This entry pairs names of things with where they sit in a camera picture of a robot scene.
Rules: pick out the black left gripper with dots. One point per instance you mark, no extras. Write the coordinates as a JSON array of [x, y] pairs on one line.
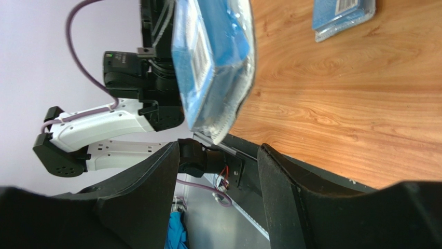
[[157, 19]]

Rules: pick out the blue cloth below table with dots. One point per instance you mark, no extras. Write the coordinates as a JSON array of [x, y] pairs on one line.
[[176, 233]]

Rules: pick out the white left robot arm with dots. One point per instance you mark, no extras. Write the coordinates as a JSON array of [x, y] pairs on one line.
[[146, 98]]

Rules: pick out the clear blue razor blister pack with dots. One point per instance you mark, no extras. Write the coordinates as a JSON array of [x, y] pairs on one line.
[[331, 17], [214, 52]]

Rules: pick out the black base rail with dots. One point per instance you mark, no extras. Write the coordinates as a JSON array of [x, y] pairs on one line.
[[245, 189]]

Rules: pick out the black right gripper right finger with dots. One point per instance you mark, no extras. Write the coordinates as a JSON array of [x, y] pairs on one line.
[[305, 210]]

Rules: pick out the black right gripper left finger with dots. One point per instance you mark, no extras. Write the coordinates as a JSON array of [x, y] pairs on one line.
[[129, 210]]

